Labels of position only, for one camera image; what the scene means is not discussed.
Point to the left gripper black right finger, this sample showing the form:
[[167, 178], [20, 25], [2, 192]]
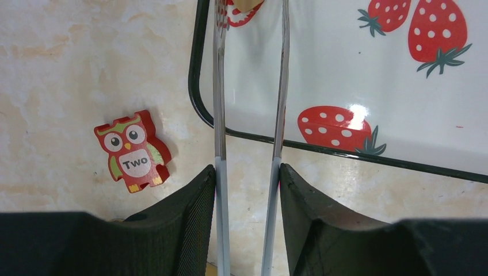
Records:
[[324, 237]]

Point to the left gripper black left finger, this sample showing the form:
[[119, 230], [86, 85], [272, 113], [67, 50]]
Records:
[[170, 237]]

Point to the metal tongs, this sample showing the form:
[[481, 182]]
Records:
[[220, 28]]

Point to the strawberry pattern tray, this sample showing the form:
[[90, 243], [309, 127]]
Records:
[[400, 83]]

